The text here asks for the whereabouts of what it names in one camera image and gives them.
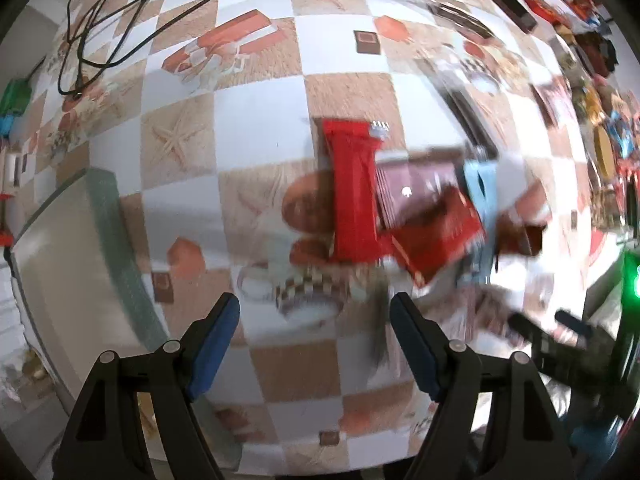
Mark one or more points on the light blue snack packet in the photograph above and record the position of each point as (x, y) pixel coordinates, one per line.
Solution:
(480, 180)

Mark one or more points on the long red snack packet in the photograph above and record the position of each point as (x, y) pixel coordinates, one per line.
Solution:
(352, 185)

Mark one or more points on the maroon snack packet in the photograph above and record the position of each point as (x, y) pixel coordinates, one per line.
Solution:
(415, 180)

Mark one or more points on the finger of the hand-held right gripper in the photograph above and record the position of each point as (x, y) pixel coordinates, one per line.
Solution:
(575, 322)
(525, 327)

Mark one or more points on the person's right hand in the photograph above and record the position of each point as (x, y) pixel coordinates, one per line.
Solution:
(595, 440)

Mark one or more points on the white plastic object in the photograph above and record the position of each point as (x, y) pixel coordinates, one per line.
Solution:
(12, 170)

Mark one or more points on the short red snack packet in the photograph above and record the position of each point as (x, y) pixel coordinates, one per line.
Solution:
(440, 235)

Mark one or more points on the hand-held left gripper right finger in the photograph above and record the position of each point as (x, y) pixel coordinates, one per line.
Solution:
(415, 345)

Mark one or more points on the blue plastic object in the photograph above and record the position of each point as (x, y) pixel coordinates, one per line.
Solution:
(6, 125)

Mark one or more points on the pile of assorted snacks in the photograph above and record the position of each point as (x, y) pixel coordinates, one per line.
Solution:
(595, 60)

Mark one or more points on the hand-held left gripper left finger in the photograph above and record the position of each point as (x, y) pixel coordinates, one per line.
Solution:
(215, 345)

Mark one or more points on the round yellow container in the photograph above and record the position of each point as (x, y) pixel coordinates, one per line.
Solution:
(606, 152)

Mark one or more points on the green plastic object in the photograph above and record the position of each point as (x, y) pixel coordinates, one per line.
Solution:
(15, 97)

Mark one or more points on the checkered printed tablecloth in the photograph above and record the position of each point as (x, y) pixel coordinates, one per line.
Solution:
(250, 60)

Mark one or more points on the black snack packet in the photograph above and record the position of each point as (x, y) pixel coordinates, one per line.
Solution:
(467, 115)

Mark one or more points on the clear dark snack packet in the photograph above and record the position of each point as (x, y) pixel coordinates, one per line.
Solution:
(460, 15)

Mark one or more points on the white box with green rim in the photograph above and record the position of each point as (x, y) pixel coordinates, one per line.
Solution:
(65, 270)

